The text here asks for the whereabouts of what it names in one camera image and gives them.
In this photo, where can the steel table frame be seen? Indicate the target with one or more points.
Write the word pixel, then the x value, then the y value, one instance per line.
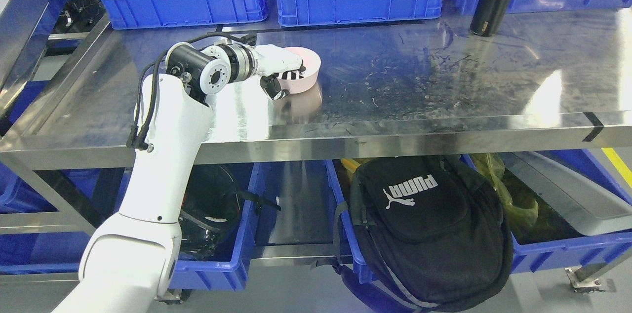
pixel 546 81

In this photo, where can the pink plastic bowl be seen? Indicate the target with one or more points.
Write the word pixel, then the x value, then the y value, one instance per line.
pixel 299 82

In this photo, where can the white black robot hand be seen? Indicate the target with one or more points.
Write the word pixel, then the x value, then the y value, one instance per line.
pixel 271 62

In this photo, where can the blue bin under table right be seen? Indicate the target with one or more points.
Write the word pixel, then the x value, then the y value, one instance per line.
pixel 533 257

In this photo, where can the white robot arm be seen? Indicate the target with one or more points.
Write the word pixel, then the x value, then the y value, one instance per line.
pixel 129 260

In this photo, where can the black Puma backpack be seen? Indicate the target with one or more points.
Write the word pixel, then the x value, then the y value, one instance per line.
pixel 431 230

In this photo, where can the blue bin under table left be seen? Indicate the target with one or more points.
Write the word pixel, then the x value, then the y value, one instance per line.
pixel 228 269

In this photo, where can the blue bin under table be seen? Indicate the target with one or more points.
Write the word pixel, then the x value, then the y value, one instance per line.
pixel 533 257
pixel 228 269

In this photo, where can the yellow plastic bag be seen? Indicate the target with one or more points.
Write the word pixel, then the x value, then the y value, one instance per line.
pixel 521 208

